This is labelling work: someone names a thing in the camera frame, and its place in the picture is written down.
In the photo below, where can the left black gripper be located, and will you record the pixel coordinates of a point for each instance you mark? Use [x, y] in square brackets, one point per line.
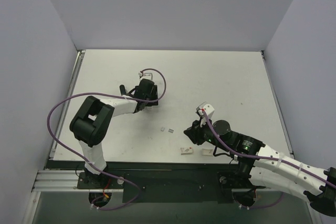
[153, 98]

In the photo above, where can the staple box with red label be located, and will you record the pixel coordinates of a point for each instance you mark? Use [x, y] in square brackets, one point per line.
[186, 150]

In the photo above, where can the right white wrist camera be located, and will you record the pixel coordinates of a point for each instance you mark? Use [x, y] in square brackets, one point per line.
[205, 112]

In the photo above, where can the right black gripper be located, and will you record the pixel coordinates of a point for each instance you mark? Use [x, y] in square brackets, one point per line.
[197, 132]

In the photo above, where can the small metal stapler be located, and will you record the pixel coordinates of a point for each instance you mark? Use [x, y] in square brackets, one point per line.
[123, 90]

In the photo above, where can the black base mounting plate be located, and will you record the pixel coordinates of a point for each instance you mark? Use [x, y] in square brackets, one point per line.
[168, 183]

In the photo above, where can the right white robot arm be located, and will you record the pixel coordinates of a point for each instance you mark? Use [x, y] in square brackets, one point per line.
[263, 166]

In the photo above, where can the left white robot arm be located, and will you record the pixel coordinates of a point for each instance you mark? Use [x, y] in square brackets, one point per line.
[91, 123]

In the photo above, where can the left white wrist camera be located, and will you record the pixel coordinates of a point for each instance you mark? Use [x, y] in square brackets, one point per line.
[145, 76]

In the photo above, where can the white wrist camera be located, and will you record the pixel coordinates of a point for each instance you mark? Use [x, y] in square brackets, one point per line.
[205, 112]
[145, 76]

